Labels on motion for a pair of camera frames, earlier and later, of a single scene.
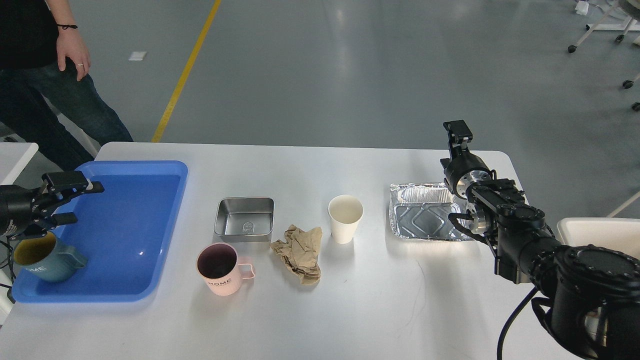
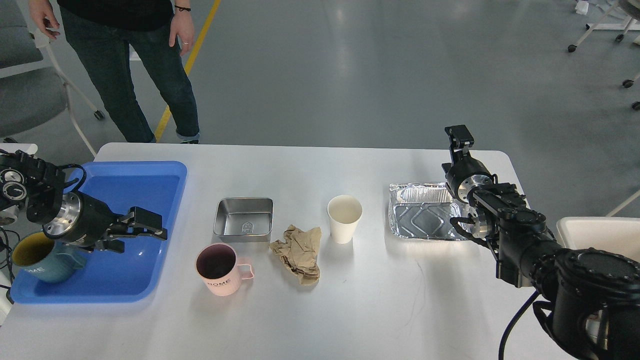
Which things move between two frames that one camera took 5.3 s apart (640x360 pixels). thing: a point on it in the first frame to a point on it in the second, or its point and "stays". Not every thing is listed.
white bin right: [621, 234] stays
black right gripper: [463, 167] stays
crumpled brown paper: [300, 253] stays
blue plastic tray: [124, 231] stays
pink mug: [218, 266] stays
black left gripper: [23, 209] to [76, 219]
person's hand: [69, 43] to [181, 24]
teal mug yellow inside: [42, 258] stays
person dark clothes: [43, 56] to [100, 32]
